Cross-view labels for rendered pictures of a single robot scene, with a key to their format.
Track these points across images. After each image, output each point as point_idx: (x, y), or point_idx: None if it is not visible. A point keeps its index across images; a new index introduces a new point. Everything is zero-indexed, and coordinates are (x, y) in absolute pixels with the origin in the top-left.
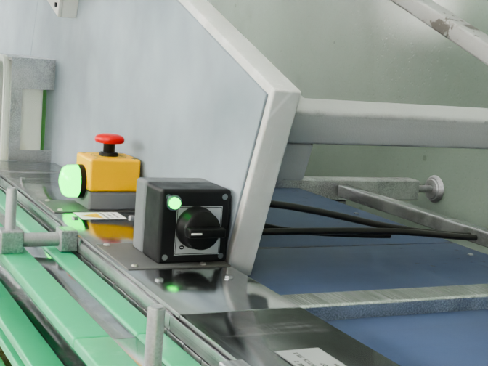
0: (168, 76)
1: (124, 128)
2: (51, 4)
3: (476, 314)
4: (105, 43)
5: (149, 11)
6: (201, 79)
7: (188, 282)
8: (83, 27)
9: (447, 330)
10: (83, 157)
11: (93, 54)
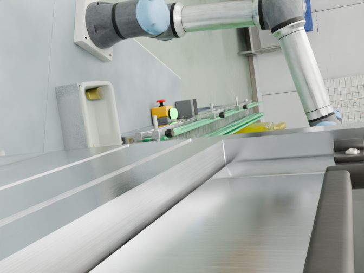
0: (158, 79)
1: (146, 101)
2: (104, 54)
3: None
4: (129, 72)
5: (148, 61)
6: (168, 78)
7: (201, 113)
8: (111, 66)
9: None
10: (169, 106)
11: (122, 77)
